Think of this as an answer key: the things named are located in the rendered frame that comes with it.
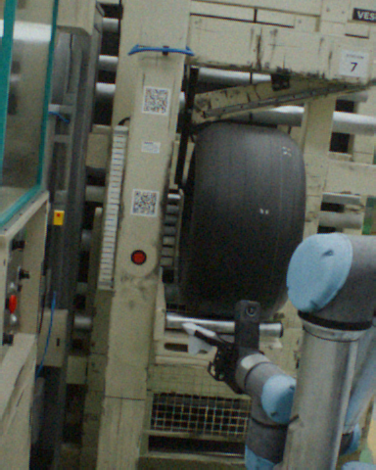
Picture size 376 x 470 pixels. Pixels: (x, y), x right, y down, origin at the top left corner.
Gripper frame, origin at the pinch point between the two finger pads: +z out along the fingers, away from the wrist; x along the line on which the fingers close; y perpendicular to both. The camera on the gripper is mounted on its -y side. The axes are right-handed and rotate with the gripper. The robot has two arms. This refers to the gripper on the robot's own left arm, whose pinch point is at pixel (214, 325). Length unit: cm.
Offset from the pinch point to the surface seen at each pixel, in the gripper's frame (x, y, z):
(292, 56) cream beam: 39, -69, 72
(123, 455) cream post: 12, 63, 59
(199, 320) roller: 19, 13, 47
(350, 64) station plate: 57, -72, 66
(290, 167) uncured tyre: 29, -36, 37
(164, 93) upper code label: -3, -47, 59
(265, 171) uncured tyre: 22, -33, 37
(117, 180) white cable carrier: -9, -20, 63
